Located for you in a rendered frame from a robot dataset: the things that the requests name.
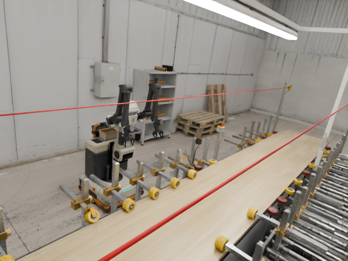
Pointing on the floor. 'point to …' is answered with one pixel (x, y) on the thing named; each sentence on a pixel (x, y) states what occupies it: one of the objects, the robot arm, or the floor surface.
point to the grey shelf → (138, 88)
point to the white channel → (253, 5)
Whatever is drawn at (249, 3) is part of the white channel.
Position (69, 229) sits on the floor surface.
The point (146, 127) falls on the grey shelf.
